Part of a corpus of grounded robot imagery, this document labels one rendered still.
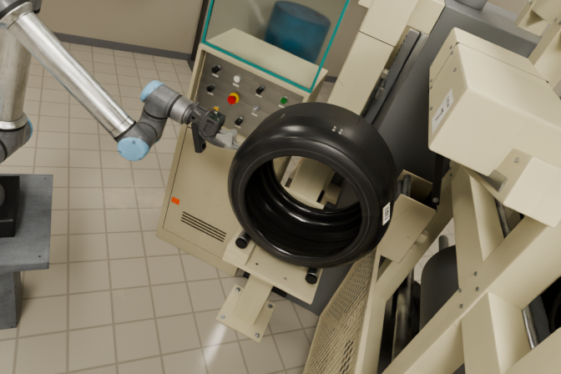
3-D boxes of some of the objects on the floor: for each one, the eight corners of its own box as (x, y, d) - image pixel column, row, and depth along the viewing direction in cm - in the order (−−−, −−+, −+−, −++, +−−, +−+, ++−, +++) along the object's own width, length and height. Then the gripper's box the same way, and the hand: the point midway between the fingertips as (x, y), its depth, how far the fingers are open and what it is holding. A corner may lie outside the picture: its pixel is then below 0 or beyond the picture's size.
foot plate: (235, 285, 245) (235, 282, 243) (275, 305, 242) (276, 303, 241) (214, 320, 222) (215, 317, 221) (259, 343, 220) (260, 341, 219)
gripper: (186, 107, 135) (241, 140, 135) (199, 98, 143) (252, 129, 142) (179, 127, 140) (232, 159, 139) (192, 117, 148) (243, 148, 147)
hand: (236, 149), depth 142 cm, fingers closed
